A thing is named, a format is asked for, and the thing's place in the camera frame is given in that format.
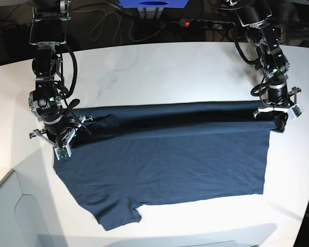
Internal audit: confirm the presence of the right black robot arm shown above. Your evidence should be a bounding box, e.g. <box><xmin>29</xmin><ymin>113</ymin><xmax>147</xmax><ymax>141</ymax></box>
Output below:
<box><xmin>28</xmin><ymin>1</ymin><xmax>77</xmax><ymax>136</ymax></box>

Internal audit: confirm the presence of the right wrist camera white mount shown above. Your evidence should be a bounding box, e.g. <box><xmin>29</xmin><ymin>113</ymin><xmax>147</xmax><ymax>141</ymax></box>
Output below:
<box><xmin>29</xmin><ymin>115</ymin><xmax>93</xmax><ymax>161</ymax></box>

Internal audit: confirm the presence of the dark blue T-shirt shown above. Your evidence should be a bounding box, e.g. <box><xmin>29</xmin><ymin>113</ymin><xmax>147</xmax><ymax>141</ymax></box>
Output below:
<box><xmin>54</xmin><ymin>101</ymin><xmax>281</xmax><ymax>231</ymax></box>

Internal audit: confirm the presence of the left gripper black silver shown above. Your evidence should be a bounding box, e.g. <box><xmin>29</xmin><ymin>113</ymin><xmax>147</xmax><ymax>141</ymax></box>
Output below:
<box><xmin>266</xmin><ymin>79</ymin><xmax>288</xmax><ymax>130</ymax></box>

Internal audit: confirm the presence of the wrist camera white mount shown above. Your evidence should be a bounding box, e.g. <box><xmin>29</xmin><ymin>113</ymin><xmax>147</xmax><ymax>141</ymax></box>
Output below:
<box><xmin>29</xmin><ymin>115</ymin><xmax>93</xmax><ymax>161</ymax></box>
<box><xmin>253</xmin><ymin>87</ymin><xmax>304</xmax><ymax>120</ymax></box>

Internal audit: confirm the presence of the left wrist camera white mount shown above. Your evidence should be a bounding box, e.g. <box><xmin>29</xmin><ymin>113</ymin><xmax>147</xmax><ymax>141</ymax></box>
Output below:
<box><xmin>253</xmin><ymin>87</ymin><xmax>304</xmax><ymax>120</ymax></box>

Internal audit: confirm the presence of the blue box on stand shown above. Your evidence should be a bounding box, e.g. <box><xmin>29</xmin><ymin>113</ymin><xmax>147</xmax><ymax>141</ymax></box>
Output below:
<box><xmin>117</xmin><ymin>0</ymin><xmax>188</xmax><ymax>8</ymax></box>

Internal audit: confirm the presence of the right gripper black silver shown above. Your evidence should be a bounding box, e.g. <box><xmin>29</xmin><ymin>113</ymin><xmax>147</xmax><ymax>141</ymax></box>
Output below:
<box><xmin>28</xmin><ymin>91</ymin><xmax>71</xmax><ymax>139</ymax></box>

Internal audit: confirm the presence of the power strip with red switch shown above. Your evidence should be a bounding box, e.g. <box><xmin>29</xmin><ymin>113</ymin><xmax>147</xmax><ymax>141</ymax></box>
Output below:
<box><xmin>178</xmin><ymin>19</ymin><xmax>235</xmax><ymax>30</ymax></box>

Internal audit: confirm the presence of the grey coiled cable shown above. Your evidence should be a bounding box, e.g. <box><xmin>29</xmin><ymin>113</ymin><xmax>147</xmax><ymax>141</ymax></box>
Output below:
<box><xmin>89</xmin><ymin>9</ymin><xmax>168</xmax><ymax>44</ymax></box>

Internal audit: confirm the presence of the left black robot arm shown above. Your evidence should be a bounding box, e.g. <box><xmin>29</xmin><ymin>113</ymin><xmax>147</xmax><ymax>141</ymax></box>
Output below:
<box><xmin>216</xmin><ymin>1</ymin><xmax>291</xmax><ymax>132</ymax></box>

